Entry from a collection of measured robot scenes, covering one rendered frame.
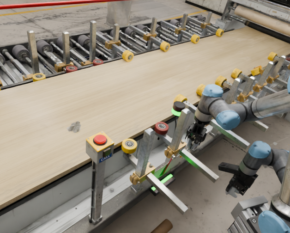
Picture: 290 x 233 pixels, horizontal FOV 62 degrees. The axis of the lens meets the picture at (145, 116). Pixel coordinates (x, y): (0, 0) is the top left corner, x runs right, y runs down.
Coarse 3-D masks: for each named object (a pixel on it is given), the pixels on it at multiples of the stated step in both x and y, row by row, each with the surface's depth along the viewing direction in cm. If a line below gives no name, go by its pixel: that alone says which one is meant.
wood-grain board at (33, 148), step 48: (192, 48) 242; (240, 48) 264; (288, 48) 290; (0, 96) 139; (48, 96) 146; (96, 96) 154; (144, 96) 163; (192, 96) 172; (0, 144) 113; (48, 144) 118; (0, 192) 95
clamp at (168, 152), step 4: (180, 144) 137; (184, 144) 138; (168, 148) 134; (180, 148) 135; (184, 148) 140; (164, 152) 134; (168, 152) 132; (172, 152) 132; (176, 152) 134; (168, 156) 133
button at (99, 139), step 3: (96, 135) 82; (99, 135) 82; (102, 135) 82; (96, 138) 80; (99, 138) 81; (102, 138) 81; (105, 138) 81; (96, 141) 80; (99, 141) 79; (102, 141) 80; (105, 141) 81
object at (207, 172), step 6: (162, 138) 143; (168, 138) 141; (168, 144) 140; (186, 150) 135; (186, 156) 133; (192, 156) 133; (192, 162) 131; (198, 162) 130; (198, 168) 129; (204, 168) 127; (204, 174) 128; (210, 174) 125; (216, 180) 125
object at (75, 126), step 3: (72, 123) 130; (75, 123) 131; (78, 123) 130; (69, 126) 129; (72, 126) 128; (75, 126) 128; (78, 126) 129; (69, 129) 127; (72, 129) 127; (75, 129) 127; (78, 129) 127; (75, 132) 126
